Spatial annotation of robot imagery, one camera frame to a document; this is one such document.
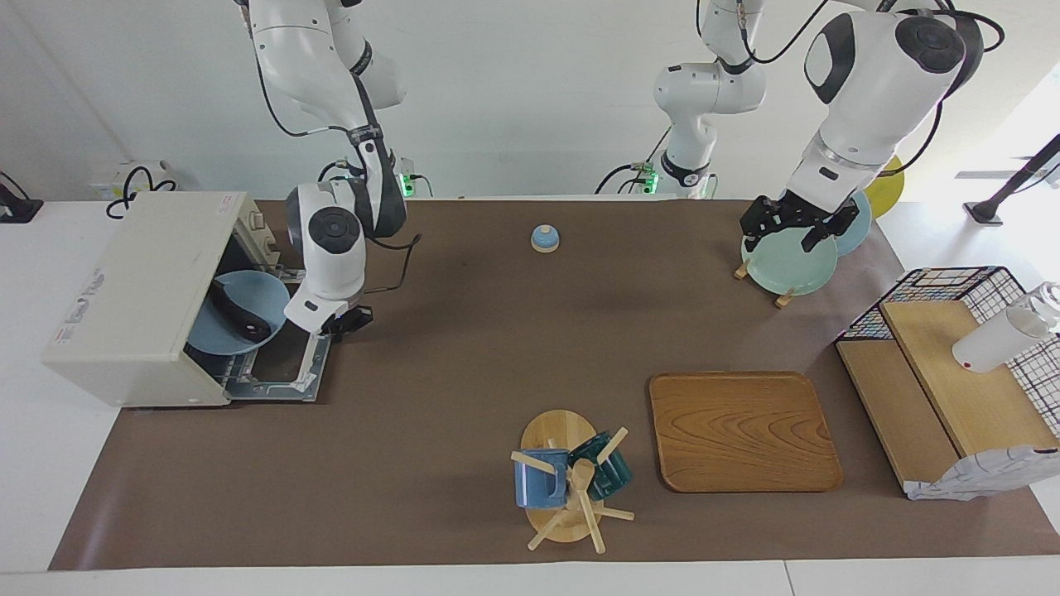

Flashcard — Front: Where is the cream toaster oven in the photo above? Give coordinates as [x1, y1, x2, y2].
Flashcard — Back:
[41, 192, 291, 408]

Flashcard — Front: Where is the wooden serving tray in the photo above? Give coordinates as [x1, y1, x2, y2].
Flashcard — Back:
[648, 371, 844, 494]

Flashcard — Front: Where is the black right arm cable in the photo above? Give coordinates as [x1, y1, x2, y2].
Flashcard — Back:
[248, 50, 423, 295]

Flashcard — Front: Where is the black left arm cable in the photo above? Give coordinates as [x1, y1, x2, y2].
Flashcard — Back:
[696, 0, 1007, 179]

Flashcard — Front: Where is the dark green ceramic mug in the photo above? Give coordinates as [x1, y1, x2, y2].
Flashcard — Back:
[568, 430, 634, 501]

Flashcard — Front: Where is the black wire basket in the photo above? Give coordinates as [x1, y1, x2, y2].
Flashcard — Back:
[834, 266, 1060, 440]

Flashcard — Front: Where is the black oven power cable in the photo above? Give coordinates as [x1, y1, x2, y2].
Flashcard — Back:
[106, 166, 177, 220]

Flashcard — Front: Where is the brown table mat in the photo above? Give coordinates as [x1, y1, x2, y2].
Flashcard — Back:
[48, 199, 1060, 572]

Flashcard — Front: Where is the wooden plate rack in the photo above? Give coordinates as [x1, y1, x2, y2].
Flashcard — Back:
[734, 258, 797, 309]

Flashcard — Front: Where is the pale green plate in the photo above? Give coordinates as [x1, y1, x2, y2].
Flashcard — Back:
[740, 211, 839, 296]

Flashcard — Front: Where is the black left base cable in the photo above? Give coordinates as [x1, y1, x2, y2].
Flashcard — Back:
[595, 124, 673, 195]

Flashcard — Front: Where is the white checked cloth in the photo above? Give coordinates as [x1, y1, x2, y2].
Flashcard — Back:
[904, 445, 1060, 502]

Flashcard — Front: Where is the light blue racked plate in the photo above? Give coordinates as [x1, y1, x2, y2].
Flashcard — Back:
[832, 189, 872, 257]

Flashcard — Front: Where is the wire oven rack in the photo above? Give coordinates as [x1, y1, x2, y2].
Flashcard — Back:
[184, 236, 291, 383]

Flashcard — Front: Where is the glass oven door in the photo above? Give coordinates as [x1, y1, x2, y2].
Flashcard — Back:
[224, 327, 334, 404]

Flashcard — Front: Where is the dark purple eggplant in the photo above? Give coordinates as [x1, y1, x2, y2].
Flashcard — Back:
[209, 280, 264, 340]

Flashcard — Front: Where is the black stand pole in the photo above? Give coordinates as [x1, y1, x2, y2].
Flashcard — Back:
[963, 132, 1060, 226]

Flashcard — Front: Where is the wooden mug tree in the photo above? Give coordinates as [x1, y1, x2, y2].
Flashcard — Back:
[510, 409, 636, 554]

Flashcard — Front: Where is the white power strip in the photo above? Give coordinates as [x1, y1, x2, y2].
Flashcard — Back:
[89, 160, 176, 199]

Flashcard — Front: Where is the yellow plate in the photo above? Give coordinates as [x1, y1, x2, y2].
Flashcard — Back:
[865, 156, 905, 220]

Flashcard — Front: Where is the white cup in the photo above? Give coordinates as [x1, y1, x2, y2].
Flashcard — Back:
[952, 281, 1060, 373]

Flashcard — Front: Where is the blue ceramic mug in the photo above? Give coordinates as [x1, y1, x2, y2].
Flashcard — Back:
[513, 448, 571, 509]

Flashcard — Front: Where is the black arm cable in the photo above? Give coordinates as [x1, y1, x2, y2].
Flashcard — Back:
[248, 50, 423, 295]
[696, 0, 1007, 179]

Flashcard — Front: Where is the wooden shelf box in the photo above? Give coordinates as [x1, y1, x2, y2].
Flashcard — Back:
[835, 300, 1060, 497]

